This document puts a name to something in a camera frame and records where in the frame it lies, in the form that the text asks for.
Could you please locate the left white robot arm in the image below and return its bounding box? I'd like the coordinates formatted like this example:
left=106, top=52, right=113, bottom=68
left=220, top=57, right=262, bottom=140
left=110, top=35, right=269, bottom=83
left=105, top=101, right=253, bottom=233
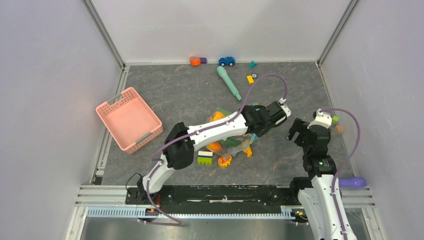
left=137, top=101, right=292, bottom=204

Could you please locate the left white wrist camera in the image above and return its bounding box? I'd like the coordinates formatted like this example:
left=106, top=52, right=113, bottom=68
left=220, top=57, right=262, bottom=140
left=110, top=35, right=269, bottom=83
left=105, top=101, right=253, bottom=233
left=278, top=97, right=292, bottom=118

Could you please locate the pink plastic basket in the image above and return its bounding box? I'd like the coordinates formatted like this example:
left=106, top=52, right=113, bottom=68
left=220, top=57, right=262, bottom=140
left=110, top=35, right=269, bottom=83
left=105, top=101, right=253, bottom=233
left=95, top=87, right=164, bottom=155

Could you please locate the green white brick stack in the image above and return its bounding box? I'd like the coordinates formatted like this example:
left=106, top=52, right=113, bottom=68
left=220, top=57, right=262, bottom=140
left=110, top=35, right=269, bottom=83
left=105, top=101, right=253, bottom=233
left=197, top=151, right=213, bottom=165

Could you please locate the tan wooden cube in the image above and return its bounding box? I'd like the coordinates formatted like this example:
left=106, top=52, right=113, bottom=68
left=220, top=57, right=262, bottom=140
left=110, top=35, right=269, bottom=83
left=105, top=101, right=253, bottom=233
left=333, top=124, right=345, bottom=134

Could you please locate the clear zip top bag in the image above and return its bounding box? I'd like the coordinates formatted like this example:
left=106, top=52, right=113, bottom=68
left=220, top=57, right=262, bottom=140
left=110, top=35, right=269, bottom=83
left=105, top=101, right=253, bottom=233
left=206, top=107, right=260, bottom=157

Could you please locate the orange green toy mango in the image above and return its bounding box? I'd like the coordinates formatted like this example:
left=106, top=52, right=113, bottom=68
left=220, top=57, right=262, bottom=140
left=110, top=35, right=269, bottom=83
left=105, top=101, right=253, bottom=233
left=206, top=142, right=223, bottom=153

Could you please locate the light green toy bean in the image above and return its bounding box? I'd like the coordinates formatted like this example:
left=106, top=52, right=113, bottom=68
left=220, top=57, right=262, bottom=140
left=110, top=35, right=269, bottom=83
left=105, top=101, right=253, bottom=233
left=222, top=136, right=243, bottom=148

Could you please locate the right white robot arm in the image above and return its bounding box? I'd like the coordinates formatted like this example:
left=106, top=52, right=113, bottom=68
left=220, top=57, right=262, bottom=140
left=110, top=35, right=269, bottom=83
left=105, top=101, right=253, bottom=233
left=286, top=118, right=357, bottom=240

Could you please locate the blue toy car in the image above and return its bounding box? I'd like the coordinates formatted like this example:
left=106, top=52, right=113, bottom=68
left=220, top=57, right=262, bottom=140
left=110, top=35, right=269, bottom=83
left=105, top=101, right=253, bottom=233
left=218, top=56, right=236, bottom=67

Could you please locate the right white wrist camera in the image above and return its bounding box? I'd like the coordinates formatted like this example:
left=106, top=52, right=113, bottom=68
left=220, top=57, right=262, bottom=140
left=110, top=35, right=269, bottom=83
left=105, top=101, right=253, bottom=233
left=307, top=108, right=333, bottom=129

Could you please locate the teal triangle block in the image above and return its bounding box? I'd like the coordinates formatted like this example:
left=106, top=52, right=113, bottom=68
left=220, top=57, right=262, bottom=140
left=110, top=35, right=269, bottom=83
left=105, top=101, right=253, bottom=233
left=249, top=61, right=257, bottom=69

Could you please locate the yellow red round toy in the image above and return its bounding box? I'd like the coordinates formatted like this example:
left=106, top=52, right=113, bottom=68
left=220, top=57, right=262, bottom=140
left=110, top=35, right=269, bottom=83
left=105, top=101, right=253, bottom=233
left=218, top=155, right=232, bottom=168

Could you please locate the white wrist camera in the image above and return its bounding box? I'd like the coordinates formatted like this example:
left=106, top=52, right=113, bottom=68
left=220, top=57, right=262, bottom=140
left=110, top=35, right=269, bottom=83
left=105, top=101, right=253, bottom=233
left=307, top=108, right=333, bottom=129
left=278, top=97, right=292, bottom=118

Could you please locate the lime green cube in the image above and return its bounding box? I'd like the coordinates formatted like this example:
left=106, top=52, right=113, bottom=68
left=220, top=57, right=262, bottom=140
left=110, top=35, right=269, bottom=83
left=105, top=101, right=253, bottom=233
left=332, top=116, right=340, bottom=125

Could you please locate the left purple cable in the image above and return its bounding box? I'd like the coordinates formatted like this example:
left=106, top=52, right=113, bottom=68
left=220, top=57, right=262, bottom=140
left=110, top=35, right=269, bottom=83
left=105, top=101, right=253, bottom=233
left=145, top=73, right=289, bottom=227

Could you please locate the blue green red block stack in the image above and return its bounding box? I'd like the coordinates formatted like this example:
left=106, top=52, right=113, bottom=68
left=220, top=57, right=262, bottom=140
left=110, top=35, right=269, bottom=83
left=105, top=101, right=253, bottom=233
left=252, top=102, right=260, bottom=110

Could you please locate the yellow small brick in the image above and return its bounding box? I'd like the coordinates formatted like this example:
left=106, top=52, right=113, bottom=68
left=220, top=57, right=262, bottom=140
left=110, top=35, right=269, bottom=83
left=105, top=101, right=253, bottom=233
left=246, top=75, right=255, bottom=85

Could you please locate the yellow toy corn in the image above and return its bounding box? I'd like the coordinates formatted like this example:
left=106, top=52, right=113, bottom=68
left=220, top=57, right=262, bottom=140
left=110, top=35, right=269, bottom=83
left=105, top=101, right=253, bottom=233
left=209, top=111, right=226, bottom=122

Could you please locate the orange toy wedge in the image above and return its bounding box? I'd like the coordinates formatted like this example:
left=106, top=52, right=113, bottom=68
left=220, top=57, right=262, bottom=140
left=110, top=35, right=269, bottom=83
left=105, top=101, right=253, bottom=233
left=243, top=146, right=253, bottom=158

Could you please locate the orange half-round block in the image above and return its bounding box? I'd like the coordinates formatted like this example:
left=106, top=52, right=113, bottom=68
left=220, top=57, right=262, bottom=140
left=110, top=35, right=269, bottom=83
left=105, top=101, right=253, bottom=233
left=189, top=56, right=202, bottom=66

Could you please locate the mint green toy microphone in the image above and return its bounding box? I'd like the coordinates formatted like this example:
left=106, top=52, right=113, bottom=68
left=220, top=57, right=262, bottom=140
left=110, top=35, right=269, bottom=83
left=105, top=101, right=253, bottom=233
left=216, top=66, right=242, bottom=101

